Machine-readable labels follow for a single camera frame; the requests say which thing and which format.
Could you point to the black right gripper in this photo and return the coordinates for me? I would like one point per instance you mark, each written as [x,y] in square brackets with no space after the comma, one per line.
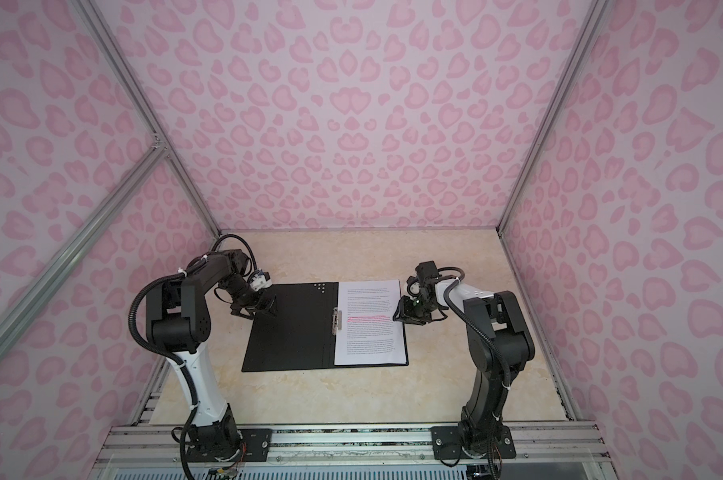
[405,314]

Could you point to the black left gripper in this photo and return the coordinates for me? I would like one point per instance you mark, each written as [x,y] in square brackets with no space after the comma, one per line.
[256,307]

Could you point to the printed paper sheet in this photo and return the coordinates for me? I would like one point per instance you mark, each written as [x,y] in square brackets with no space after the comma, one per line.
[366,333]

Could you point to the blue folder with black inside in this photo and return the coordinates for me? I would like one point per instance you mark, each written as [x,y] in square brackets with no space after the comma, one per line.
[296,333]

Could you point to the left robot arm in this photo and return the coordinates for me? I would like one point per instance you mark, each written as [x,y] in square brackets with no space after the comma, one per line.
[178,326]

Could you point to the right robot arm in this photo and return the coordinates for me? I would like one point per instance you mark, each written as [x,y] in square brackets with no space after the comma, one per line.
[500,346]

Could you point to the silver folder clip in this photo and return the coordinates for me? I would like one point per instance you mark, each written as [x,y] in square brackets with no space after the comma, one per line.
[336,321]

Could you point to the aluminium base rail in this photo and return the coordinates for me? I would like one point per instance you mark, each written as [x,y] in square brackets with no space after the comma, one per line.
[528,450]

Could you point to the aluminium diagonal wall bar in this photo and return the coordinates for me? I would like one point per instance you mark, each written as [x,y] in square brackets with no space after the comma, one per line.
[16,320]

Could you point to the aluminium corner post left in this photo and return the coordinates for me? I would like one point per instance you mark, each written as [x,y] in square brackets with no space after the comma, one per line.
[105,39]

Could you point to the aluminium corner post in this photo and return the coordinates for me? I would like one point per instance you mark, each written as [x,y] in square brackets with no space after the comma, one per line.
[596,17]
[105,39]

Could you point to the aluminium corner post right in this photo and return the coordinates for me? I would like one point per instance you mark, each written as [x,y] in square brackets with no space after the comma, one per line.
[596,17]

